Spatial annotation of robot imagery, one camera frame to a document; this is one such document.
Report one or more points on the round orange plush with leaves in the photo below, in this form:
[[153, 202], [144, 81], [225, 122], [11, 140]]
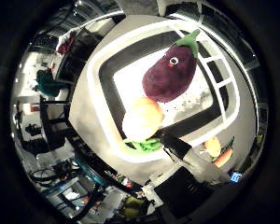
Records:
[[143, 119]]

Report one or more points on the purple eggplant plush toy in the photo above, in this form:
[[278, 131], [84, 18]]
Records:
[[171, 77]]

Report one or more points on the open black laptop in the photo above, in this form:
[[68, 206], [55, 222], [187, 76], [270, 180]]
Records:
[[236, 177]]

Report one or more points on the orange carrot plush toy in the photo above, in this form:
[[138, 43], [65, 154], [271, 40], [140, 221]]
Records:
[[212, 146], [223, 158]]

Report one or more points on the teal cloth bundle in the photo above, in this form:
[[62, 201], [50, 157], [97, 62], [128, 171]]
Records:
[[49, 83]]

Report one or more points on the white plastic container bin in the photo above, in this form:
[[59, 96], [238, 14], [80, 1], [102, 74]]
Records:
[[115, 77]]

